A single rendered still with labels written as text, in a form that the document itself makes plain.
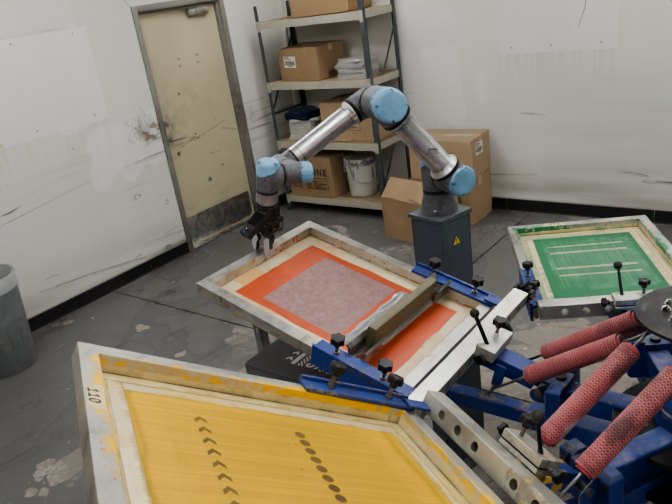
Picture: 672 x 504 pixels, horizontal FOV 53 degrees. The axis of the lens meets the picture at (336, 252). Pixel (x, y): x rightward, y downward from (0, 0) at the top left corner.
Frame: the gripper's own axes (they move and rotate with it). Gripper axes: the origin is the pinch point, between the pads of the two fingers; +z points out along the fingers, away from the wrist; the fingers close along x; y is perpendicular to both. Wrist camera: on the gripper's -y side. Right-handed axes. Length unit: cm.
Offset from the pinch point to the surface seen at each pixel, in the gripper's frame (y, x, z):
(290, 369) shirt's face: -18.0, -29.8, 23.9
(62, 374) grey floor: 22, 188, 183
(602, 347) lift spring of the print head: -8, -116, -28
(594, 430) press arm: -3, -121, 2
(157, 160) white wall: 195, 291, 119
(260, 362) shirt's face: -19.1, -17.5, 27.4
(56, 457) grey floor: -29, 114, 163
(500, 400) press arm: -1, -94, 9
